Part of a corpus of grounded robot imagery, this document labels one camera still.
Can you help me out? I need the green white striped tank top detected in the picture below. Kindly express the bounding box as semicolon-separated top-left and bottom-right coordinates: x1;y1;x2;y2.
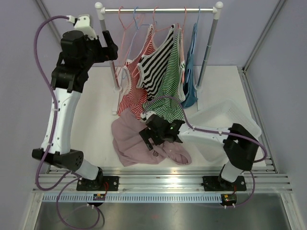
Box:
142;28;185;122

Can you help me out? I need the mauve pink tank top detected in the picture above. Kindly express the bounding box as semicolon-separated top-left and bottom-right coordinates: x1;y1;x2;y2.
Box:
111;108;192;167

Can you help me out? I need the aluminium mounting rail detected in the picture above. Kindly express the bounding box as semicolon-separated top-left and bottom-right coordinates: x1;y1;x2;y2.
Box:
32;155;294;193

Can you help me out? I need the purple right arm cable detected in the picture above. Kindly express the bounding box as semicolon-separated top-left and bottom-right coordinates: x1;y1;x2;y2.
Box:
143;95;267;209

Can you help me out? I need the white plastic basket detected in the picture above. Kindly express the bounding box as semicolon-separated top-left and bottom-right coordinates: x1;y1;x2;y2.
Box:
184;99;262;165

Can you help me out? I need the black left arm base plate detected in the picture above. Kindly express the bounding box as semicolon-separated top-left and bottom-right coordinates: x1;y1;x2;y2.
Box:
76;176;119;192

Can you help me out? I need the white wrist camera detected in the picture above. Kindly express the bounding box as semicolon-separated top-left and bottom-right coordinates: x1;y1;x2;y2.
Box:
67;14;98;40
141;111;155;122

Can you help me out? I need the pink wire hanger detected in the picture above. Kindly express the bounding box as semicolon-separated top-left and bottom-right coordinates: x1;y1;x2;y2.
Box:
131;6;180;78
115;6;140;81
179;7;187;84

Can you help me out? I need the white slotted cable duct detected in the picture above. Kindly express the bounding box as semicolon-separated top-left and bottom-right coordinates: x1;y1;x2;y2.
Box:
42;193;222;203

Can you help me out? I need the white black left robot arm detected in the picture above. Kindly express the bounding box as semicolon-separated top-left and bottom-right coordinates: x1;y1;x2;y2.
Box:
32;30;118;191

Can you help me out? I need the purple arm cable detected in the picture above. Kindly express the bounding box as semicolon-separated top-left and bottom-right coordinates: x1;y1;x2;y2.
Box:
143;95;267;209
35;15;106;227

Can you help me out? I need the white silver clothes rack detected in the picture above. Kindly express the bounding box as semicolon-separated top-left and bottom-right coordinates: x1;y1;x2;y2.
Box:
94;1;224;115

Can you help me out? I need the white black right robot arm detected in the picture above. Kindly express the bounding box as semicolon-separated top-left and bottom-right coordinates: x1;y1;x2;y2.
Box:
139;115;259;192

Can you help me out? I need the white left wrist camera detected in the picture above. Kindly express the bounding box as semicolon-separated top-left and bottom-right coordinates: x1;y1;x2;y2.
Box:
67;14;98;40

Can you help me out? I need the light blue wire hanger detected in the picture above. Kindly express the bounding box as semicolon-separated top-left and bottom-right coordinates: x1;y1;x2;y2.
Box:
119;6;156;81

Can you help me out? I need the blue tank top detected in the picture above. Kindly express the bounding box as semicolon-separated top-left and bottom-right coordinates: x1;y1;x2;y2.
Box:
181;23;198;108

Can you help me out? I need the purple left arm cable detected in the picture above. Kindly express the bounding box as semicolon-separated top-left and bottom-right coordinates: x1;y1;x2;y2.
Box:
35;15;106;227

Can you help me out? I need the red white striped tank top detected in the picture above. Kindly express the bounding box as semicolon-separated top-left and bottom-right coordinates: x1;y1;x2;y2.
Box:
118;24;156;119

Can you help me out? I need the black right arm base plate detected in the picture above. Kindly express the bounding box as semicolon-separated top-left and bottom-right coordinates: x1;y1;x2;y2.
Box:
202;176;247;192

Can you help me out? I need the black white striped tank top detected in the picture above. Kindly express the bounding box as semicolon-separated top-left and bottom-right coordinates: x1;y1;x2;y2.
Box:
137;24;175;101

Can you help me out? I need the blue wire hanger rightmost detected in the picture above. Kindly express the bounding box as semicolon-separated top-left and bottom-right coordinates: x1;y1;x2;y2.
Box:
184;6;201;83

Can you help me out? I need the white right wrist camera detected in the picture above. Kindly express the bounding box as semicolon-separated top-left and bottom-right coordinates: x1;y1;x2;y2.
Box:
141;111;155;122

